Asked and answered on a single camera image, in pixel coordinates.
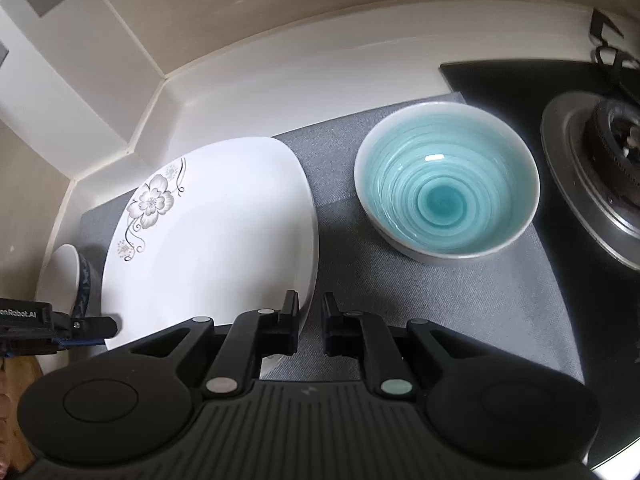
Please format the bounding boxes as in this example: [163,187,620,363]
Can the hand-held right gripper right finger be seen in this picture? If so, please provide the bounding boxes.
[321,291,506,399]

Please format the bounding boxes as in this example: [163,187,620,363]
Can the grey fabric mat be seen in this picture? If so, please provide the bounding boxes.
[75,91,586,386]

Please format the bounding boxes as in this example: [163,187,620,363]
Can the steel burner ring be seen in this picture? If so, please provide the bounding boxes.
[541,91,640,272]

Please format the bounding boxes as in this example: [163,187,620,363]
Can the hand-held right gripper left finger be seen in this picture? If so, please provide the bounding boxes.
[117,290,301,397]

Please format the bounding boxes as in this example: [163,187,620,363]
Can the wooden cutting board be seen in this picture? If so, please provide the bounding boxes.
[0,355,46,472]

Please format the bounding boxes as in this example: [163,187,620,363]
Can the black pan support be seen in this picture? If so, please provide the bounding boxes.
[589,8,640,92]

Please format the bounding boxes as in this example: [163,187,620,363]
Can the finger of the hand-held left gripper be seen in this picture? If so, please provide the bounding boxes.
[52,314,120,349]

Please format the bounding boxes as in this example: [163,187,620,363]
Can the black glass gas stove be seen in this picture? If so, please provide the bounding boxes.
[440,60,640,467]

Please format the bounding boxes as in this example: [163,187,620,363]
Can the teal glazed bowl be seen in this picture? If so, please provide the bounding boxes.
[354,101,541,264]

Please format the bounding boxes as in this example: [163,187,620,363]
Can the black gas burner head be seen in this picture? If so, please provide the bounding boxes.
[585,99,640,197]

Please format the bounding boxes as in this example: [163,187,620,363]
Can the white floral plate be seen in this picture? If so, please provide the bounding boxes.
[102,136,320,361]

